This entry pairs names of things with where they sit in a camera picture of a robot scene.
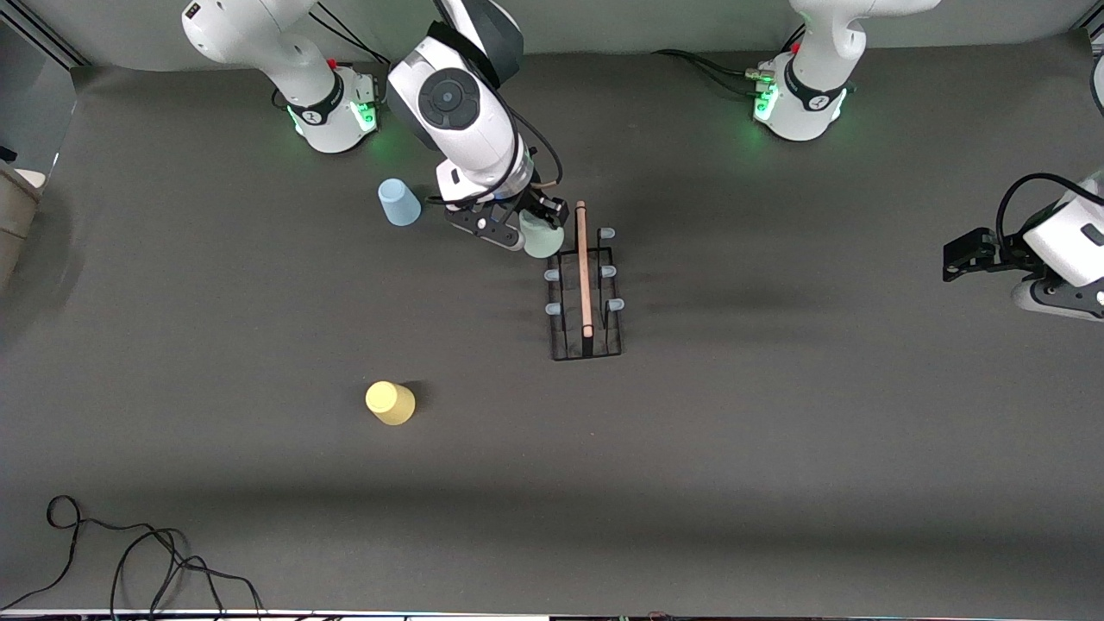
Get black left arm base cables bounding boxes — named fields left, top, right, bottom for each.
left=651, top=24, right=812, bottom=98

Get thin black loose cable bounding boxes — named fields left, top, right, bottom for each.
left=0, top=495, right=186, bottom=612
left=110, top=528, right=265, bottom=618

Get beige container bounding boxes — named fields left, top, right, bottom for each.
left=0, top=147, right=47, bottom=291

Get black right arm base cables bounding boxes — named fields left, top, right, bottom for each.
left=310, top=4, right=394, bottom=110

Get light blue plastic cup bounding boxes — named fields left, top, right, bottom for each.
left=378, top=179, right=423, bottom=228

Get black arm base cables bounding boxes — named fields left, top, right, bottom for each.
left=651, top=24, right=812, bottom=98
left=310, top=4, right=394, bottom=110

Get dark grey table mat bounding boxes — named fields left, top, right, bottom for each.
left=0, top=30, right=1104, bottom=615

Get light green plastic cup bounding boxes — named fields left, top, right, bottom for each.
left=521, top=214, right=567, bottom=260

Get black wire cup holder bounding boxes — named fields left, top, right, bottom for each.
left=544, top=201, right=624, bottom=362

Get yellow plastic cup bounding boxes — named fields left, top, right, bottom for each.
left=365, top=380, right=417, bottom=427

